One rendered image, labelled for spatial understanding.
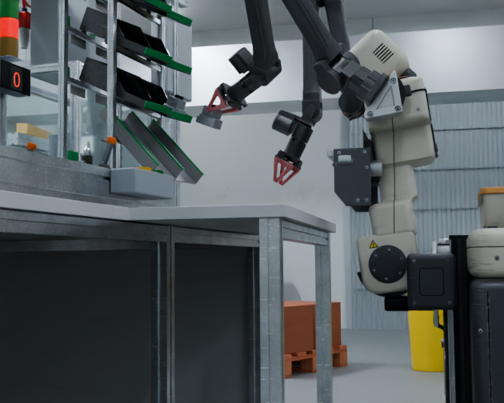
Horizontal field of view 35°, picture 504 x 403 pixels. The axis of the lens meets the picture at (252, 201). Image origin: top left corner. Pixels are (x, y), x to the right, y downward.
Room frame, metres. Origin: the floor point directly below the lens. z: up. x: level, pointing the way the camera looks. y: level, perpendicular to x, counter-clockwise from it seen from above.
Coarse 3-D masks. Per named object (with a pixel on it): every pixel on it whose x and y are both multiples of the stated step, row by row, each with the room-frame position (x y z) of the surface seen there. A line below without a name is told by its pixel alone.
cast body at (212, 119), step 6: (204, 108) 2.47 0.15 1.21; (204, 114) 2.47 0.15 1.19; (210, 114) 2.46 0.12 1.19; (216, 114) 2.46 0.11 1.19; (198, 120) 2.48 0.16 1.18; (204, 120) 2.47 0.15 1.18; (210, 120) 2.46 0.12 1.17; (216, 120) 2.45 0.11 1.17; (210, 126) 2.46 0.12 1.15; (216, 126) 2.47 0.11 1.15
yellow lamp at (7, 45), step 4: (0, 40) 2.01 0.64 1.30; (4, 40) 2.00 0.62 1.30; (8, 40) 2.00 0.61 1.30; (12, 40) 2.01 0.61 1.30; (16, 40) 2.02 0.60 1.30; (0, 44) 2.01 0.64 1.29; (4, 44) 2.00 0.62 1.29; (8, 44) 2.00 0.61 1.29; (12, 44) 2.01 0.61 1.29; (16, 44) 2.02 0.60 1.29; (0, 48) 2.01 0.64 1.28; (4, 48) 2.00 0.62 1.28; (8, 48) 2.00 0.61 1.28; (12, 48) 2.01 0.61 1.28; (16, 48) 2.02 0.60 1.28; (0, 52) 2.01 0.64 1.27; (4, 52) 2.00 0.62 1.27; (8, 52) 2.00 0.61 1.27; (12, 52) 2.01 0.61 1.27; (16, 52) 2.02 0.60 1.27; (16, 56) 2.02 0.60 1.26
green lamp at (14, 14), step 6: (0, 0) 2.01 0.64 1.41; (6, 0) 2.00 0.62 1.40; (12, 0) 2.01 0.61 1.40; (0, 6) 2.01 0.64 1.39; (6, 6) 2.00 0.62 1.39; (12, 6) 2.01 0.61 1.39; (18, 6) 2.03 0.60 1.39; (0, 12) 2.01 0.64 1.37; (6, 12) 2.00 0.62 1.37; (12, 12) 2.01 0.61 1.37; (18, 12) 2.03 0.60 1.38; (18, 18) 2.03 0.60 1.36
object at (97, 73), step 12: (96, 60) 2.48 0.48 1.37; (84, 72) 2.45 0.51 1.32; (96, 72) 2.42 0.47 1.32; (120, 72) 2.54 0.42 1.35; (96, 84) 2.42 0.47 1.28; (120, 84) 2.38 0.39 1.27; (132, 84) 2.51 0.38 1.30; (120, 96) 2.38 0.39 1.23; (132, 96) 2.35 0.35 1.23; (144, 96) 2.49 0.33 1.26; (144, 108) 2.33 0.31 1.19; (156, 108) 2.38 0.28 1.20; (168, 108) 2.42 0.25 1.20
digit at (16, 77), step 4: (12, 68) 2.00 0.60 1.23; (16, 68) 2.02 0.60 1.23; (20, 68) 2.03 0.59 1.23; (12, 72) 2.00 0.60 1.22; (16, 72) 2.02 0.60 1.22; (20, 72) 2.03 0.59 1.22; (12, 76) 2.00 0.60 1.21; (16, 76) 2.02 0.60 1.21; (20, 76) 2.03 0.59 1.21; (12, 80) 2.00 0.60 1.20; (16, 80) 2.02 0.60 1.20; (20, 80) 2.03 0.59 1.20; (12, 84) 2.00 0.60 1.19; (16, 84) 2.02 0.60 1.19; (20, 84) 2.03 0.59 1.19; (12, 88) 2.00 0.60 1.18; (16, 88) 2.02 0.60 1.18; (20, 88) 2.03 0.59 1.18
